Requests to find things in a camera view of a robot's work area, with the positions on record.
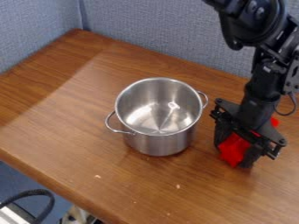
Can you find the red plastic block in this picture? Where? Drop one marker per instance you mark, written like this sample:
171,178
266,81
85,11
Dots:
232,148

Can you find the stainless steel pot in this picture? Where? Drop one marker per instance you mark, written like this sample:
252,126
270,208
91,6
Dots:
159,110

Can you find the grey box under table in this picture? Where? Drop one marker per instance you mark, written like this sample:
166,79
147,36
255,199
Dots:
11,216

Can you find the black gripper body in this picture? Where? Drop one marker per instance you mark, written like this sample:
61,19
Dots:
252,116

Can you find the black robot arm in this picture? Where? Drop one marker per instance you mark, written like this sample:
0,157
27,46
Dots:
259,24

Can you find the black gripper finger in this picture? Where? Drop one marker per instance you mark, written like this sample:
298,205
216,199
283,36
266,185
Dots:
223,130
254,152

